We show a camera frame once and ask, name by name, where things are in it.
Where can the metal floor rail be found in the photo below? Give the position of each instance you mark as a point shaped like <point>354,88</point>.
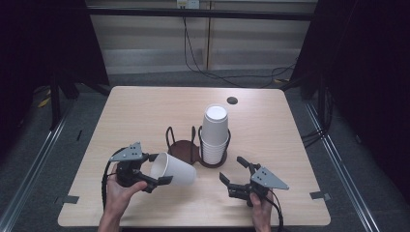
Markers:
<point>341,170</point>
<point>35,164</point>

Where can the person's left hand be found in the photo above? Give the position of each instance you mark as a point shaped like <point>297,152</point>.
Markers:
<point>116,199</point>

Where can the dark double cup holder rack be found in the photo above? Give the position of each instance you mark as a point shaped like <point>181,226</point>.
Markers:
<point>183,150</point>

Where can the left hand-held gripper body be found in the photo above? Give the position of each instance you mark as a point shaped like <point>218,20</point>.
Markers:
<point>127,154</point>

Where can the round black table grommet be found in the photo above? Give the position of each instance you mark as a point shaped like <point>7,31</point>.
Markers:
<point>232,100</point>

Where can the dark curtain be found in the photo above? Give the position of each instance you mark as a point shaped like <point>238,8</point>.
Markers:
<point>38,48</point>
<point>370,80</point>

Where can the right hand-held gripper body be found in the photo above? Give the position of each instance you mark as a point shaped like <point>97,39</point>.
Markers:
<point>269,180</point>

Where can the black stand leg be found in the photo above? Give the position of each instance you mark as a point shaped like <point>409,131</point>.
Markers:
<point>54,103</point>

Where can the person's right hand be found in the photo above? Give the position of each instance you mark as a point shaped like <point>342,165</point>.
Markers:
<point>262,214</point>

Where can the grey tape piece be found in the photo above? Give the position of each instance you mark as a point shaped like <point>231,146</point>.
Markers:
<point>319,195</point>
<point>67,199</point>

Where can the yellow floor tape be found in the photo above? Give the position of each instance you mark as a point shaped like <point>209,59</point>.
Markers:
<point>43,102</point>

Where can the black horizontal bar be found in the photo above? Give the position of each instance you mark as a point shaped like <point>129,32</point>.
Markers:
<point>145,12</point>

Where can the single white paper cup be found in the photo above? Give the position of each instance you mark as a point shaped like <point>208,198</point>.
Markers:
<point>177,170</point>

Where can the stack of white paper cups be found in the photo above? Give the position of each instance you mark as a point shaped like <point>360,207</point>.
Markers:
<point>214,129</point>

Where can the white wall socket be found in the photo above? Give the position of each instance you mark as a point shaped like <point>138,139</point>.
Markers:
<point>188,4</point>

